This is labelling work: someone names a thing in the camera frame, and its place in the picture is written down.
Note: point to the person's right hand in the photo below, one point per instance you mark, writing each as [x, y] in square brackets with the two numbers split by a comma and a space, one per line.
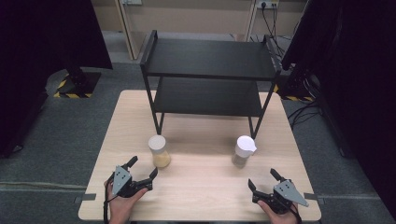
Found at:
[277, 217]

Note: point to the dark curtain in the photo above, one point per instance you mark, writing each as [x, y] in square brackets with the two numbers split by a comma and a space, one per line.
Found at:
[351, 62]
[40, 46]

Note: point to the light wooden cabinet frame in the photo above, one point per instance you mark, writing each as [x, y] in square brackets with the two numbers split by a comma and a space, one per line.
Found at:
[186, 15]

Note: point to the jar of yellow powder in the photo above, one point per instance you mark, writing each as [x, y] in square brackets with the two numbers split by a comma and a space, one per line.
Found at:
[159, 152]

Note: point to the jar with white spout lid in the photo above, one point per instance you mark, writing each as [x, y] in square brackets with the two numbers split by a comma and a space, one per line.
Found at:
[244, 151]

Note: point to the wall power socket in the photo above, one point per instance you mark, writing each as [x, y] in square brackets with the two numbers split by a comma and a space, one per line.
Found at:
[267, 3]

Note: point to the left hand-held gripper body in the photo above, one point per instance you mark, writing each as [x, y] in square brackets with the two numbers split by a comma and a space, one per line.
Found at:
[124, 183]

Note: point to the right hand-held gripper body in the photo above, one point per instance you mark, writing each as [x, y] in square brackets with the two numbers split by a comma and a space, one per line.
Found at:
[285, 194]

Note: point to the black metal shelf rack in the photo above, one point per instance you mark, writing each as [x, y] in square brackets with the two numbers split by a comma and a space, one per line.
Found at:
[208, 59]

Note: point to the grey tape strip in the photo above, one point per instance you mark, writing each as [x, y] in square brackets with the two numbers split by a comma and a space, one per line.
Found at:
[314, 198]
[85, 197]

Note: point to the stand base with striped tape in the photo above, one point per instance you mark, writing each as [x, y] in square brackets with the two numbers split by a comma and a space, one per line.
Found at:
[295, 88]
[77, 84]

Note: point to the person's left hand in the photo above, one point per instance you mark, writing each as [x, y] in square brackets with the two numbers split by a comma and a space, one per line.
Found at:
[123, 207]

